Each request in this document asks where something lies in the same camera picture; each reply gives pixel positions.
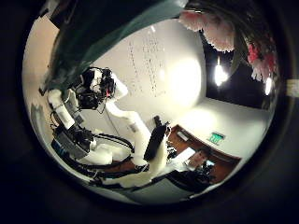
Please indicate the blue control box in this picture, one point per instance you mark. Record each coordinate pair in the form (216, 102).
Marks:
(70, 143)

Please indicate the bright ceiling lamp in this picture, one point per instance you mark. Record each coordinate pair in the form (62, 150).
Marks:
(219, 74)
(268, 86)

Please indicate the green exit sign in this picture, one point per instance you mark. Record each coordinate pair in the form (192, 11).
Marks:
(216, 137)

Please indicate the brown wooden desk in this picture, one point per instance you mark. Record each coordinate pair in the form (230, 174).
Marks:
(224, 161)

